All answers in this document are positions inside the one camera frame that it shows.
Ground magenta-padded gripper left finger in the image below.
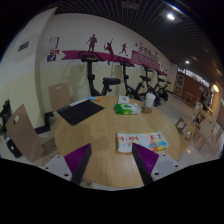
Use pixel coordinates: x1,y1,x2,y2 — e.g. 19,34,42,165
41,143,93,186

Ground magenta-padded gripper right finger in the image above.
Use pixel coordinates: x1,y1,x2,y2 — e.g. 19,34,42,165
131,142,183,186

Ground colourful printed white towel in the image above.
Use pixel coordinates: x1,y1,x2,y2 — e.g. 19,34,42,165
116,130,169,154

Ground black rectangular desk mat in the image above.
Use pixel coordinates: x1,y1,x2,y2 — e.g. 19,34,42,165
56,99,106,126

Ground round wooden coaster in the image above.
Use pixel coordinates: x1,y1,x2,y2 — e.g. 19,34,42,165
140,105,154,114

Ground green wet wipes pack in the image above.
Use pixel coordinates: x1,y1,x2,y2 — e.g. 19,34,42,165
113,102,143,116

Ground white paper cup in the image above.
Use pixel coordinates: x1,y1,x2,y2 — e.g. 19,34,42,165
144,92,157,110

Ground group of wooden chairs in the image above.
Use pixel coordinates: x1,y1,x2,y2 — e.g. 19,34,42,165
174,99,224,158

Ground white tissue box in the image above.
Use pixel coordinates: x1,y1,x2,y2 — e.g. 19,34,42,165
117,95,131,105

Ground black exercise bikes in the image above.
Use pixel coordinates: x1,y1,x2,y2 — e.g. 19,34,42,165
78,50,173,103

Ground black floor equipment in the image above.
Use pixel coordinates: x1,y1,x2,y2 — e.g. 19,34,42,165
0,98,23,158

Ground round ceiling lights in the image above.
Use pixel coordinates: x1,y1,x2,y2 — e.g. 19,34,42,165
165,12,192,66

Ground wooden chair with handle hole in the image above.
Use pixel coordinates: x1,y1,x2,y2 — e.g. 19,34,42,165
5,103,58,164
47,82,73,113

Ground small wall posters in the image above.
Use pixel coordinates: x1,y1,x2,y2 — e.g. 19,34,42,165
46,36,61,63

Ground grey wall sign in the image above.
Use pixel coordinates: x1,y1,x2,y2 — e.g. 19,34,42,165
17,40,31,52

